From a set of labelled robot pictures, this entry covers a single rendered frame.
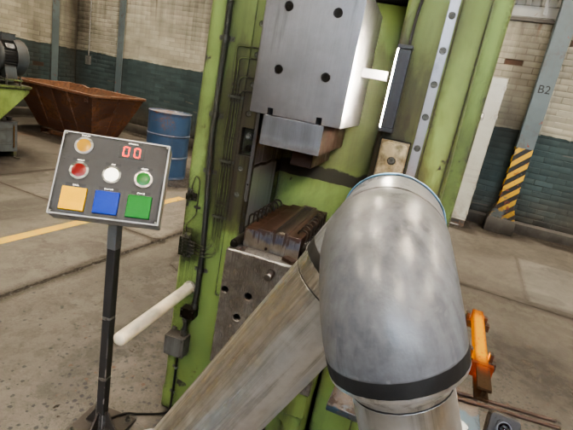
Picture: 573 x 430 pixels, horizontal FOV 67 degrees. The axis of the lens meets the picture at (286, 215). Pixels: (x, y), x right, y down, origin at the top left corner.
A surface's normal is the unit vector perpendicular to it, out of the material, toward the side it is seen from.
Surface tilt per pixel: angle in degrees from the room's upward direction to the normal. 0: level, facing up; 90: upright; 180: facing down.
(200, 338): 90
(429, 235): 38
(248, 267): 90
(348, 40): 90
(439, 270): 46
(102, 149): 60
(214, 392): 77
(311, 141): 90
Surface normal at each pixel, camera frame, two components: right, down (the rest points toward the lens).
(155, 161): 0.20, -0.22
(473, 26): -0.29, 0.22
